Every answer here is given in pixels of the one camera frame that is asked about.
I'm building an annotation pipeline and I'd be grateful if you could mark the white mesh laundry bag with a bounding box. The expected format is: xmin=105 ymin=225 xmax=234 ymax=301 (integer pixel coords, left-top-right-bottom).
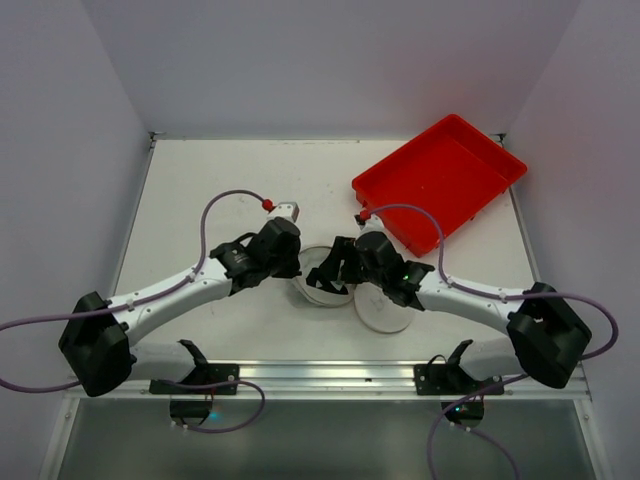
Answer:
xmin=292 ymin=245 xmax=415 ymax=334

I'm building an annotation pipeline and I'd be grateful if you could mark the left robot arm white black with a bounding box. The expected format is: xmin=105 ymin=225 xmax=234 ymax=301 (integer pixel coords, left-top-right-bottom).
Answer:
xmin=59 ymin=217 xmax=301 ymax=397

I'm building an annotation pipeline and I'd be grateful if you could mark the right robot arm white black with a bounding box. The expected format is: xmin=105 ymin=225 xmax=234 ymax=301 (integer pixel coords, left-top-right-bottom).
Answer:
xmin=305 ymin=231 xmax=592 ymax=389

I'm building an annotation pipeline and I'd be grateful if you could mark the red plastic tray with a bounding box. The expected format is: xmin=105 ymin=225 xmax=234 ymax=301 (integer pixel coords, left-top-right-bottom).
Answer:
xmin=351 ymin=114 xmax=528 ymax=237

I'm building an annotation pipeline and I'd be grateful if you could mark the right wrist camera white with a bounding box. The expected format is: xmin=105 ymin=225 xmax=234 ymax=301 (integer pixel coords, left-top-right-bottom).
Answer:
xmin=354 ymin=210 xmax=386 ymax=237

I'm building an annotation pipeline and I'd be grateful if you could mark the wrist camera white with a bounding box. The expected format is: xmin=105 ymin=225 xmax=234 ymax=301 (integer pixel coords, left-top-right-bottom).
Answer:
xmin=354 ymin=210 xmax=386 ymax=237
xmin=267 ymin=202 xmax=300 ymax=224

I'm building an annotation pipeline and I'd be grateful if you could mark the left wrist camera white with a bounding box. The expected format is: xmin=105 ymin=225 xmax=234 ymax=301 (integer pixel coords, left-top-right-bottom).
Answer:
xmin=267 ymin=202 xmax=300 ymax=224

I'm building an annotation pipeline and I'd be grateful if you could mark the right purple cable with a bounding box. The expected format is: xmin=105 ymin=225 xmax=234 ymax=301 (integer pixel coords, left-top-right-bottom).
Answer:
xmin=355 ymin=203 xmax=620 ymax=480

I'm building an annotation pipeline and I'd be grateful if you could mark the purple cable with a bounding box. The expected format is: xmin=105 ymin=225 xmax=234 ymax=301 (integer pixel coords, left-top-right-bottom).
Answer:
xmin=0 ymin=188 xmax=276 ymax=394
xmin=355 ymin=203 xmax=620 ymax=480

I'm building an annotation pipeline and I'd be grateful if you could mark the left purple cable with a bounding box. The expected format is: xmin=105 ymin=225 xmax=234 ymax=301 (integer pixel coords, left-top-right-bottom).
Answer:
xmin=0 ymin=188 xmax=276 ymax=394

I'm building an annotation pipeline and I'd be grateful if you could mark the aluminium mounting rail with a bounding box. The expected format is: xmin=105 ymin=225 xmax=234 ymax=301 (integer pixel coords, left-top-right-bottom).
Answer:
xmin=64 ymin=357 xmax=591 ymax=401

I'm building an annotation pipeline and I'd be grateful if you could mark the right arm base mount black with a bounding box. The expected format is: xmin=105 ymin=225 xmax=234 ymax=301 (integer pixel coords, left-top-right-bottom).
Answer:
xmin=413 ymin=340 xmax=504 ymax=428

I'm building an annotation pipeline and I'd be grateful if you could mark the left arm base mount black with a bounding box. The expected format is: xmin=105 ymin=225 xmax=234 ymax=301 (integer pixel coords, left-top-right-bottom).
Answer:
xmin=149 ymin=340 xmax=240 ymax=428

